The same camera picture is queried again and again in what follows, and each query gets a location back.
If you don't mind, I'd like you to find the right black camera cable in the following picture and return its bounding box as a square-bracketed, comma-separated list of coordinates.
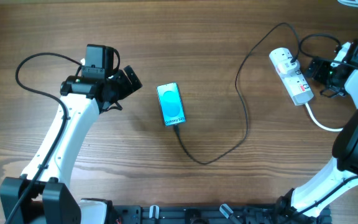
[278, 33, 358, 223]

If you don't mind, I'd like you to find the white power strip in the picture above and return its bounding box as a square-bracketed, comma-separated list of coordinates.
[269, 47, 314, 106]

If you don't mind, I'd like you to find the black camera cable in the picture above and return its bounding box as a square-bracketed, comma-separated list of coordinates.
[278, 33, 358, 223]
[4, 52, 124, 224]

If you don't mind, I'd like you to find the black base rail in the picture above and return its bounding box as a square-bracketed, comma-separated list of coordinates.
[82, 203, 332, 224]

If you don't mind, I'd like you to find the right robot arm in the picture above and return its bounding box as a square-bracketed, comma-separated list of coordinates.
[269, 39, 358, 223]

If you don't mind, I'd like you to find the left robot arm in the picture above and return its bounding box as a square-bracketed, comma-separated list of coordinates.
[0, 44, 142, 223]

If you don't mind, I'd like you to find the blue-screen Galaxy smartphone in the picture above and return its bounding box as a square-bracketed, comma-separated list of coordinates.
[157, 82, 186, 126]

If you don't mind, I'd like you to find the left black camera cable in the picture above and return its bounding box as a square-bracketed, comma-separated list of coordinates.
[4, 52, 124, 224]

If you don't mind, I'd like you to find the black USB-C charging cable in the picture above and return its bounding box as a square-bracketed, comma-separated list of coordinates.
[172, 22, 301, 166]

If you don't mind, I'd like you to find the white USB charger plug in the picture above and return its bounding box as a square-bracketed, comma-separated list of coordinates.
[276, 58, 300, 77]

